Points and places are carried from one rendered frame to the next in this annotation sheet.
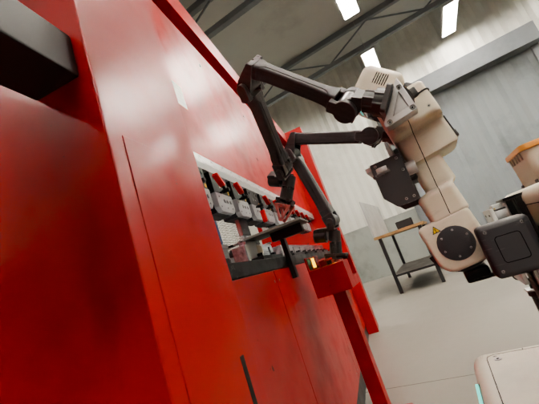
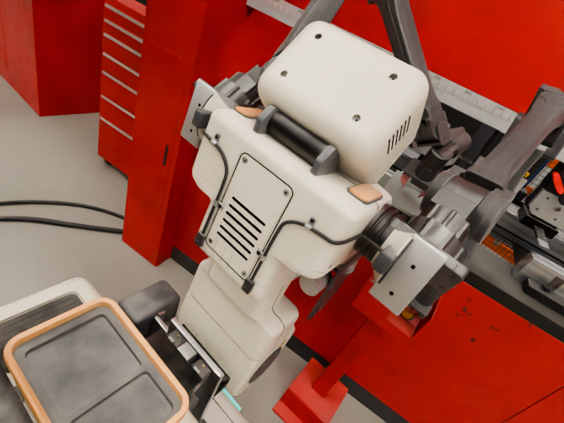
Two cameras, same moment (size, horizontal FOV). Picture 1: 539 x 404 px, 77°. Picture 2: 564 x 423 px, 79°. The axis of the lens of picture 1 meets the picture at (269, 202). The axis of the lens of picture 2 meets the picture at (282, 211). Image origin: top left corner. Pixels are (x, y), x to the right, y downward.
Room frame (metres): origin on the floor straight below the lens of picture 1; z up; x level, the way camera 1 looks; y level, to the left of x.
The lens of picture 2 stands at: (1.17, -1.04, 1.44)
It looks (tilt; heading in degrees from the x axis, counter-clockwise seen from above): 34 degrees down; 92
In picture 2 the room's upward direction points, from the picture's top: 24 degrees clockwise
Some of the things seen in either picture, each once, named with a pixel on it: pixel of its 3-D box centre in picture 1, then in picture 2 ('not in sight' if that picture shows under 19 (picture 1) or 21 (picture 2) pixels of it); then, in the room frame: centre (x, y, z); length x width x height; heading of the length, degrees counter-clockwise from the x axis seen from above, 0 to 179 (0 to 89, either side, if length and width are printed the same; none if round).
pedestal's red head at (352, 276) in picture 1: (332, 270); (399, 295); (1.58, -0.17, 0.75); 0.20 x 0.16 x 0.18; 159
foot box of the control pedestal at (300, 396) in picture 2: not in sight; (310, 399); (1.57, -0.20, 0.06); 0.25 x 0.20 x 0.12; 69
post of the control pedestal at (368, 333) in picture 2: (362, 351); (348, 354); (1.58, -0.17, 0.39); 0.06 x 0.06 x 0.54; 69
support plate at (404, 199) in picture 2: (277, 230); (413, 196); (1.49, 0.01, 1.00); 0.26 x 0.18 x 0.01; 76
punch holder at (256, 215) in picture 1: (249, 208); (503, 163); (1.69, 0.11, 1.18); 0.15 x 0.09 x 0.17; 166
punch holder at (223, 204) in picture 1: (214, 197); not in sight; (1.30, 0.20, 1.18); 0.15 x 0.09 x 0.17; 166
